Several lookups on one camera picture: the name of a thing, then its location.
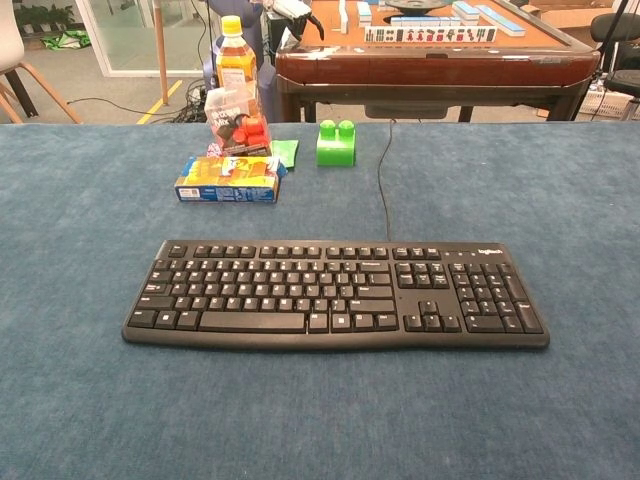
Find dark round table centre disc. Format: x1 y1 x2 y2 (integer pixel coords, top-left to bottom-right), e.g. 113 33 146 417
383 0 454 14

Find black Logitech computer keyboard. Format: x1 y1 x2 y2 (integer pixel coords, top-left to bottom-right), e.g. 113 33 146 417
121 239 552 351

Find row of face-up mahjong tiles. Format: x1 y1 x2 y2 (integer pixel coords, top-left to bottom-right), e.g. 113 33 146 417
363 25 499 45

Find green snack packet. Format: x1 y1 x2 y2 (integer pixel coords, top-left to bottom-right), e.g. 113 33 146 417
270 138 300 172

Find black keyboard cable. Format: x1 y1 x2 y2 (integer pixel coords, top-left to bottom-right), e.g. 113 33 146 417
376 118 399 242

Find blue table cloth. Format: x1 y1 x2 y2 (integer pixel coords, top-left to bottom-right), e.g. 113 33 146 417
0 121 640 480

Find wooden leg white chair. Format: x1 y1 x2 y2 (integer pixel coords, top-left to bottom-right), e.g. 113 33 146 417
0 0 84 125

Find white plastic basket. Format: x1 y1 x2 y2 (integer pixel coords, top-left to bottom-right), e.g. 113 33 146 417
581 88 640 123

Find short stack of mahjong tiles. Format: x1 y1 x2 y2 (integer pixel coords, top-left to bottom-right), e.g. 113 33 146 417
451 0 482 22

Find green toy building block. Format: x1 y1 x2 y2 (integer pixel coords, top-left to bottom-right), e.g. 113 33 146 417
315 119 357 168

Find amber tea bottle yellow cap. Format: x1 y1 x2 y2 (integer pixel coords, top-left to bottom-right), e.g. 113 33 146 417
214 14 259 104

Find yellow and blue snack box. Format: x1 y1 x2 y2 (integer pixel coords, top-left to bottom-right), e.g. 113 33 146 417
173 155 289 205

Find green potted plants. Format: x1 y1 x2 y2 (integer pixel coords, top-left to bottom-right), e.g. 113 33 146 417
14 3 76 34

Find brown mahjong table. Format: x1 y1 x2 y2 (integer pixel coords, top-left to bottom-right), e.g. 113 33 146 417
274 0 601 124

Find wooden pole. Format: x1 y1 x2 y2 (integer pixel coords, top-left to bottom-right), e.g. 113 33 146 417
151 0 170 107

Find black floor cable bundle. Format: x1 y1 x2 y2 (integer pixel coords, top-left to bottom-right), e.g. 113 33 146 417
66 78 209 124

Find white frame glass partition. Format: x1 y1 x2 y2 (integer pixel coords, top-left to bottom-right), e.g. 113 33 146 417
74 0 212 79

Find row of blue-backed mahjong tiles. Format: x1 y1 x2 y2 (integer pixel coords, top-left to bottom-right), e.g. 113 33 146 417
390 15 469 29

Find long diagonal mahjong tile wall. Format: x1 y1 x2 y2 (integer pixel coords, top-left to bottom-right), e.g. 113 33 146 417
474 4 528 38

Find black and white robot gripper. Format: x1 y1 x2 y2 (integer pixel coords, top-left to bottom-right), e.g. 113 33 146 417
261 0 326 42

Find green bag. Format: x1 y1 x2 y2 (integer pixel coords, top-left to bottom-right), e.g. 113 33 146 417
40 29 93 51

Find clear bag of snacks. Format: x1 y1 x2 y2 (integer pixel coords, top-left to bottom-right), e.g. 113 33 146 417
203 87 274 157

